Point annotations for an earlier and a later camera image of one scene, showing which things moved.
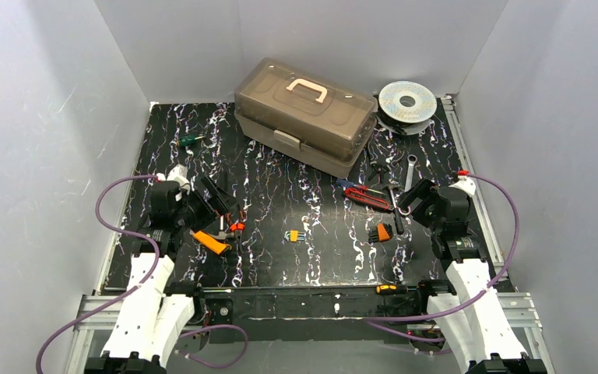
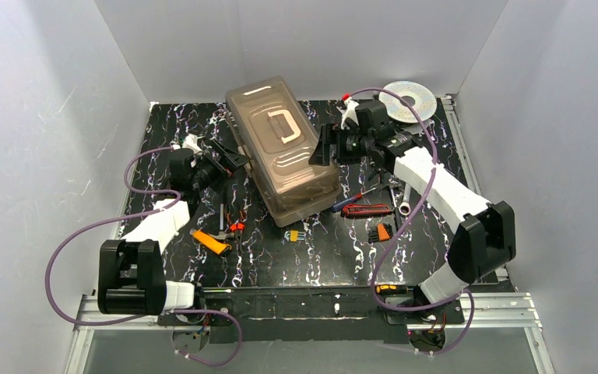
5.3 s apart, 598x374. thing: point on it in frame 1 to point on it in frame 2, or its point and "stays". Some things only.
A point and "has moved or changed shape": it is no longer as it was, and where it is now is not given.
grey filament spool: x=406 y=107 stays
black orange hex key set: x=380 y=232 stays
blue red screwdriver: x=350 y=184 to x=349 y=201
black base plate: x=311 y=315 stays
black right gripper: x=418 y=194 to x=336 y=142
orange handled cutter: x=209 y=241 stays
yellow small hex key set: x=293 y=236 stays
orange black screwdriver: x=391 y=289 stays
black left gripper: x=216 y=196 to x=219 y=163
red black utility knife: x=360 y=194 to x=359 y=210
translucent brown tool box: x=309 y=118 has moved or changed shape
